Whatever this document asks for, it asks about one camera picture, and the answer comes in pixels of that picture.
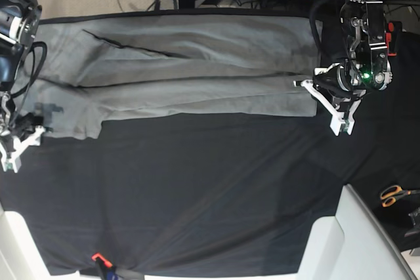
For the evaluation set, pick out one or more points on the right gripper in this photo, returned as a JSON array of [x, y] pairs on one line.
[[15, 126]]

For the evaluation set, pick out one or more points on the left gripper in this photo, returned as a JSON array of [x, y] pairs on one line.
[[364, 68]]

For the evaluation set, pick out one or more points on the grey T-shirt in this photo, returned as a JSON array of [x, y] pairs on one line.
[[154, 66]]

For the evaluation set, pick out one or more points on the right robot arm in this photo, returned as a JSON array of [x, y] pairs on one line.
[[19, 24]]

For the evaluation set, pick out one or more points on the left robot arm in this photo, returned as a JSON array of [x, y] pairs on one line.
[[369, 44]]

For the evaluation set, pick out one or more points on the red black clamp right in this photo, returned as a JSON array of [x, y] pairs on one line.
[[394, 30]]

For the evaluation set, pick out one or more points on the white box left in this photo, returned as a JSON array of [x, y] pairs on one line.
[[20, 258]]

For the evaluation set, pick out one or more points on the white box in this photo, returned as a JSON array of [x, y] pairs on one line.
[[351, 244], [20, 258]]

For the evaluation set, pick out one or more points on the black table cloth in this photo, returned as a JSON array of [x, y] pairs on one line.
[[217, 194]]

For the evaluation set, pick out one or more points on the red blue clamp bottom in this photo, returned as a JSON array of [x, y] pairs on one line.
[[106, 270]]

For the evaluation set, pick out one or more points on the black object right edge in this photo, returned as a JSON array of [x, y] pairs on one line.
[[414, 217]]

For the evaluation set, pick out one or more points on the white box right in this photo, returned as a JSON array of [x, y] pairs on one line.
[[351, 244]]

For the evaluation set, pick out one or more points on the orange handled scissors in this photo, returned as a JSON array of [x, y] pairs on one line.
[[394, 193]]

